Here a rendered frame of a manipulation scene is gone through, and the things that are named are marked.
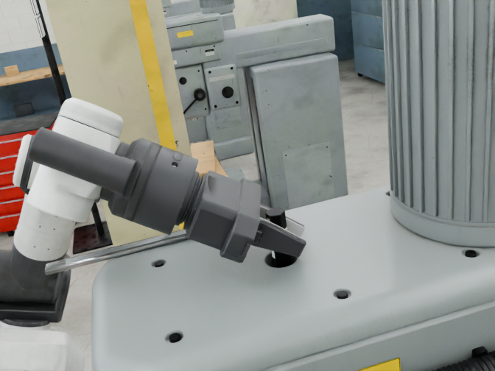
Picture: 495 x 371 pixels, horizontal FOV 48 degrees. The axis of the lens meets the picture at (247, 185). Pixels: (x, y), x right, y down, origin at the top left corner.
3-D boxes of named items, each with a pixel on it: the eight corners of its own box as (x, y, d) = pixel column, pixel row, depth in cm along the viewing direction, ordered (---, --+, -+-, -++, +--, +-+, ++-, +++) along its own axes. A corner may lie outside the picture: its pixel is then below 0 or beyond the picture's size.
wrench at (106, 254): (45, 280, 66) (43, 274, 65) (47, 264, 69) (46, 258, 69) (240, 230, 70) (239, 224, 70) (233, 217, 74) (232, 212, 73)
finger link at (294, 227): (307, 224, 62) (256, 205, 61) (295, 246, 63) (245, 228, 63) (306, 217, 64) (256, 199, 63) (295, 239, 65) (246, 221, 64)
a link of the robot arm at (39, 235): (115, 132, 89) (82, 230, 100) (30, 110, 84) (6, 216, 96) (113, 174, 80) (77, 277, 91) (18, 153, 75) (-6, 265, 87)
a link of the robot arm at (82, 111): (99, 199, 56) (88, 187, 69) (130, 118, 57) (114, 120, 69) (34, 178, 54) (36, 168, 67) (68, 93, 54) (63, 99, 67)
